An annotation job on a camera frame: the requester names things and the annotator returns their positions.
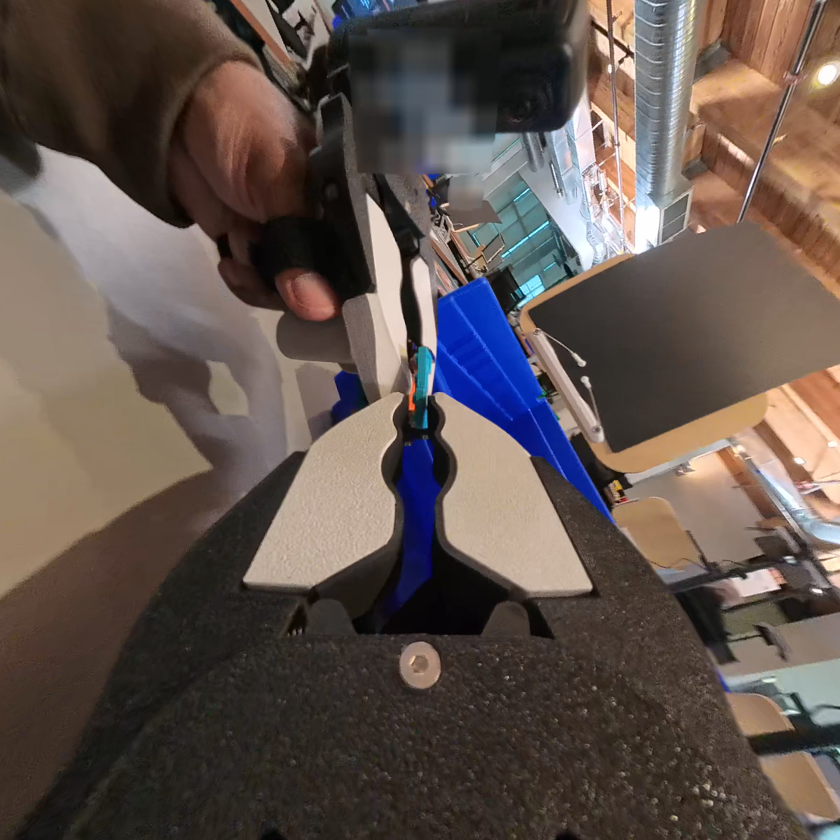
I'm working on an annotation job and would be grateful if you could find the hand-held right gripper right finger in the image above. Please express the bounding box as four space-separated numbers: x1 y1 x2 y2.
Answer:
430 390 595 605

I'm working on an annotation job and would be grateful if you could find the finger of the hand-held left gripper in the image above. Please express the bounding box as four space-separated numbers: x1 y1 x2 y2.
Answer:
405 254 442 397
342 195 413 403

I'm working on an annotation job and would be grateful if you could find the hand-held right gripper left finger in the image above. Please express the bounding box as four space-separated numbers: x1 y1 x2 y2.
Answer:
245 392 409 620

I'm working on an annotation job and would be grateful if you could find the blue plastic bin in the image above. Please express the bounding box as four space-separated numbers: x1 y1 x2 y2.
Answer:
332 276 614 624

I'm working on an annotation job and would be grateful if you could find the blue orange toy brick assembly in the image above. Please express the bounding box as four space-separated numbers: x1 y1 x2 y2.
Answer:
405 344 438 434

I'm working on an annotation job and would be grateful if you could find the person's left forearm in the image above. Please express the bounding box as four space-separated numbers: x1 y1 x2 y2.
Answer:
0 0 263 227

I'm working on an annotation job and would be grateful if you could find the person's left hand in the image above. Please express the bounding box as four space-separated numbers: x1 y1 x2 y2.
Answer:
171 59 349 325

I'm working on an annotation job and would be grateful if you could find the beige chair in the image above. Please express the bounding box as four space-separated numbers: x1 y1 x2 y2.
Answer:
611 497 712 581
726 692 840 821

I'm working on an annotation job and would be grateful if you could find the black panel with wooden edge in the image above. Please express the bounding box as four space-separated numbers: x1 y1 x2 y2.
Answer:
519 221 840 476

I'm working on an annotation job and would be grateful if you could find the silver ventilation duct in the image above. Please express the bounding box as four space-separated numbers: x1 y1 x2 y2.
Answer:
634 0 706 253

